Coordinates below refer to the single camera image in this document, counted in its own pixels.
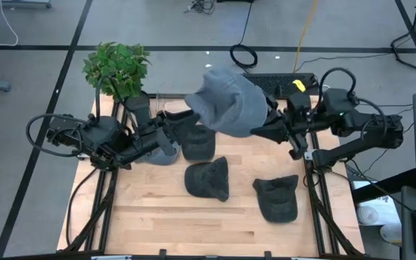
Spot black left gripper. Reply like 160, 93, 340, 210
131, 110, 202, 157

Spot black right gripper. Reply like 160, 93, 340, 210
250, 93, 313, 161

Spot dark grey cap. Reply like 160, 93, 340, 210
181, 124, 217, 163
252, 174, 300, 224
184, 155, 230, 202

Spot light grey cap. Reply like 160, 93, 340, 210
184, 66, 269, 139
135, 142, 182, 166

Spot black computer case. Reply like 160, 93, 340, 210
243, 73, 319, 98

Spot green potted plant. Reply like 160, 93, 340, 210
82, 41, 152, 126

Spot black beam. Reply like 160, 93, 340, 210
350, 168, 416, 204

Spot white roll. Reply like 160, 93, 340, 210
355, 205, 379, 225
379, 222, 403, 245

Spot grey denim shorts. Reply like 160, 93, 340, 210
63, 92, 365, 258

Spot white printed sheet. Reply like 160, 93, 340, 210
352, 180, 402, 227

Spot grey metal bar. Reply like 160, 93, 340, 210
0, 0, 53, 9

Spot coiled black cable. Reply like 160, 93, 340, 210
229, 0, 259, 69

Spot right arm cable loop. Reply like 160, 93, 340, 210
318, 66, 388, 131

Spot arm cable loop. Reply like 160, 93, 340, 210
25, 77, 103, 159
318, 66, 388, 131

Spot thin black floor cable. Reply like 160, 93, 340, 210
294, 52, 393, 73

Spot yellow cable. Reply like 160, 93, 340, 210
292, 0, 319, 73

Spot tangled black cable bundle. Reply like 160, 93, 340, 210
184, 0, 216, 14

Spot left arm cable loop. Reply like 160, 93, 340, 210
25, 77, 103, 159

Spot black base cable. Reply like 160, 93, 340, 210
65, 168, 99, 247

